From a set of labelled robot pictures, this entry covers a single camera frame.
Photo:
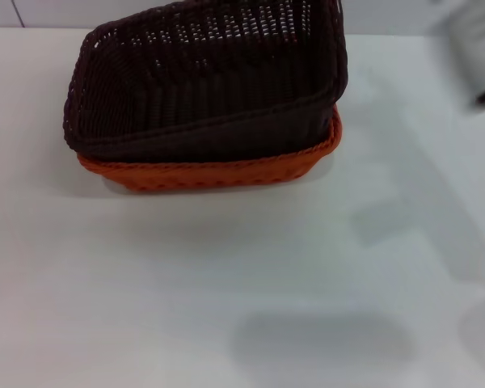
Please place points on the orange woven plastic basket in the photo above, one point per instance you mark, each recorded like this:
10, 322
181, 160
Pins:
210, 175

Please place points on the dark brown woven basket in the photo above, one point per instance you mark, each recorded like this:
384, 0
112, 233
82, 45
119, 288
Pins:
210, 101

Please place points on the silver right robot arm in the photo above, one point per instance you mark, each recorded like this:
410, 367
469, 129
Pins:
475, 40

